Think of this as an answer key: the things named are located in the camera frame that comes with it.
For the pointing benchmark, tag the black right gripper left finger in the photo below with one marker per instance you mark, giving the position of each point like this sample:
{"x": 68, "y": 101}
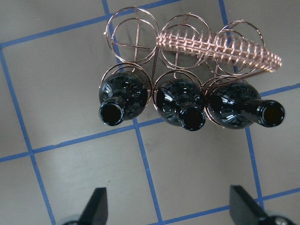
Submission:
{"x": 96, "y": 210}

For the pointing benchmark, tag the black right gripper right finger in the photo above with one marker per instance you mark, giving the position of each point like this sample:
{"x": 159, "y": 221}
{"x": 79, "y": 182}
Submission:
{"x": 243, "y": 209}

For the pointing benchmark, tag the dark wine bottle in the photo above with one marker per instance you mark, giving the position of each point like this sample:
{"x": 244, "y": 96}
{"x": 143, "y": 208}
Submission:
{"x": 123, "y": 96}
{"x": 180, "y": 102}
{"x": 238, "y": 105}

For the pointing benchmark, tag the copper wire wine basket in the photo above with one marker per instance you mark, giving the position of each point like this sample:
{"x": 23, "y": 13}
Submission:
{"x": 182, "y": 51}

